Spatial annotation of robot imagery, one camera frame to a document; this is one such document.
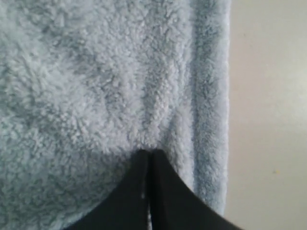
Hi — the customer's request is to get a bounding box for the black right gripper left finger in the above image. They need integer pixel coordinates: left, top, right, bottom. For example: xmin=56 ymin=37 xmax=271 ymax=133
xmin=66 ymin=150 xmax=149 ymax=230

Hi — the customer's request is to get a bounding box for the light blue terry towel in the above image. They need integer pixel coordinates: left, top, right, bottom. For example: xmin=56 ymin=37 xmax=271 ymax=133
xmin=0 ymin=0 xmax=231 ymax=230

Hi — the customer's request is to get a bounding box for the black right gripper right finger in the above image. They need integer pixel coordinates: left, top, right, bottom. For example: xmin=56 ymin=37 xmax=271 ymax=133
xmin=150 ymin=149 xmax=240 ymax=230

